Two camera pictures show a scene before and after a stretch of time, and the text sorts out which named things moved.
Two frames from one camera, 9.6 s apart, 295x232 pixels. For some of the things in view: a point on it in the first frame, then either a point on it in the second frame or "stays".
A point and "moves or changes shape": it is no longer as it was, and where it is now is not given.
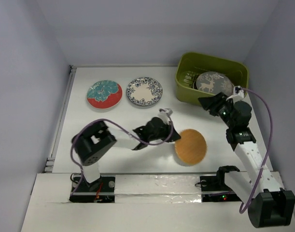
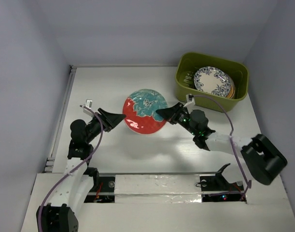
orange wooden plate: x=191 y=148 moves or changes shape
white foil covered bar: x=157 y=188 stays
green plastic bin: x=189 y=65 stays
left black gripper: x=168 y=128 to x=111 y=119
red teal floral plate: x=104 y=94 to x=140 y=108
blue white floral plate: x=144 y=91 to x=212 y=80
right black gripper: x=213 y=103 to x=172 y=113
